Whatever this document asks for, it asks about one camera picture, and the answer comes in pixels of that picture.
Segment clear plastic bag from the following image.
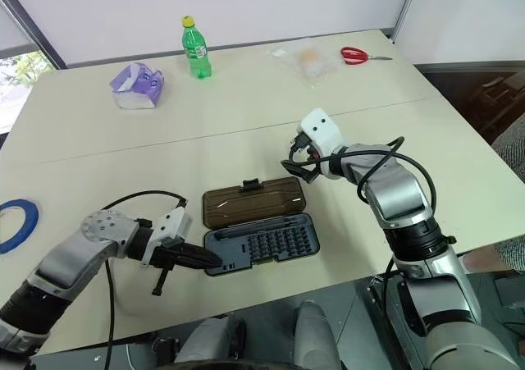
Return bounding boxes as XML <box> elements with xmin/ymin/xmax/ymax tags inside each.
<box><xmin>268</xmin><ymin>37</ymin><xmax>345</xmax><ymax>89</ymax></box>

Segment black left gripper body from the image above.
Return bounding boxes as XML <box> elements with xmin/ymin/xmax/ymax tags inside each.
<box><xmin>152</xmin><ymin>240</ymin><xmax>187</xmax><ymax>271</ymax></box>

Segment blue tape roll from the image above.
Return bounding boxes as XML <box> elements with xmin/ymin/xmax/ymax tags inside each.
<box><xmin>0</xmin><ymin>198</ymin><xmax>43</xmax><ymax>255</ymax></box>

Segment red handled scissors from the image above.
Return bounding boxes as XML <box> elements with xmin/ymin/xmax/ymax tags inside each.
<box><xmin>340</xmin><ymin>46</ymin><xmax>394</xmax><ymax>66</ymax></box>

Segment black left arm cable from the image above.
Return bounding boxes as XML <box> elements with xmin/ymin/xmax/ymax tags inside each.
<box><xmin>100</xmin><ymin>190</ymin><xmax>189</xmax><ymax>370</ymax></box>

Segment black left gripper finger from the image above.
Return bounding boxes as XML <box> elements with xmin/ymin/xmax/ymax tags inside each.
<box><xmin>180</xmin><ymin>243</ymin><xmax>224</xmax><ymax>270</ymax></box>
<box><xmin>152</xmin><ymin>267</ymin><xmax>171</xmax><ymax>297</ymax></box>

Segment dark wooden chair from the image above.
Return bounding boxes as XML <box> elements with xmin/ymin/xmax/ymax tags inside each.
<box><xmin>469</xmin><ymin>74</ymin><xmax>525</xmax><ymax>139</ymax></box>

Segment purple tissue pack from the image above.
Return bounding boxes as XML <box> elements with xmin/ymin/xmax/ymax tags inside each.
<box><xmin>108</xmin><ymin>62</ymin><xmax>166</xmax><ymax>112</ymax></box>

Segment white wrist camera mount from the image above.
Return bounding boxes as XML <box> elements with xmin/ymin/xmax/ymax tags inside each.
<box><xmin>141</xmin><ymin>208</ymin><xmax>194</xmax><ymax>267</ymax></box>
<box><xmin>298</xmin><ymin>107</ymin><xmax>343</xmax><ymax>158</ymax></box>

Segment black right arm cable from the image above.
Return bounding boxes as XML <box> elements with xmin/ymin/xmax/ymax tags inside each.
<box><xmin>286</xmin><ymin>135</ymin><xmax>438</xmax><ymax>223</ymax></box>

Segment green plastic soda bottle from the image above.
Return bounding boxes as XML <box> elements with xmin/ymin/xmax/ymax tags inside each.
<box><xmin>180</xmin><ymin>15</ymin><xmax>213</xmax><ymax>80</ymax></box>

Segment black screwdriver bit case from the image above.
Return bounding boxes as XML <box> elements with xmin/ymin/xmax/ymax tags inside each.
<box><xmin>201</xmin><ymin>176</ymin><xmax>322</xmax><ymax>277</ymax></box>

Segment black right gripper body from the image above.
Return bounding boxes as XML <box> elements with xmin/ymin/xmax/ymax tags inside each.
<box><xmin>289</xmin><ymin>131</ymin><xmax>322</xmax><ymax>164</ymax></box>

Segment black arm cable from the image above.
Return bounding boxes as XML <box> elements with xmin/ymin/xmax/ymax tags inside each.
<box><xmin>100</xmin><ymin>190</ymin><xmax>189</xmax><ymax>370</ymax></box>
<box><xmin>286</xmin><ymin>135</ymin><xmax>438</xmax><ymax>223</ymax></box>

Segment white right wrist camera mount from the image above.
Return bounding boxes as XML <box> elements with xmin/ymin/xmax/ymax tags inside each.
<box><xmin>298</xmin><ymin>107</ymin><xmax>343</xmax><ymax>158</ymax></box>

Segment grey rounded robot leg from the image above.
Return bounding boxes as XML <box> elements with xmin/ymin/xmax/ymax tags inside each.
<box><xmin>294</xmin><ymin>299</ymin><xmax>342</xmax><ymax>370</ymax></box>
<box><xmin>175</xmin><ymin>312</ymin><xmax>247</xmax><ymax>370</ymax></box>

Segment grey metal partition post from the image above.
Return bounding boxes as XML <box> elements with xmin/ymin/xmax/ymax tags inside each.
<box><xmin>389</xmin><ymin>0</ymin><xmax>428</xmax><ymax>45</ymax></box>

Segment dark grey window frame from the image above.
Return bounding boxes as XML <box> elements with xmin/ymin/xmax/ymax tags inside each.
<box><xmin>0</xmin><ymin>0</ymin><xmax>67</xmax><ymax>72</ymax></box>

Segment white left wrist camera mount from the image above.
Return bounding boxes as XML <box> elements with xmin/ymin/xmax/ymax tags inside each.
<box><xmin>141</xmin><ymin>208</ymin><xmax>194</xmax><ymax>267</ymax></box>

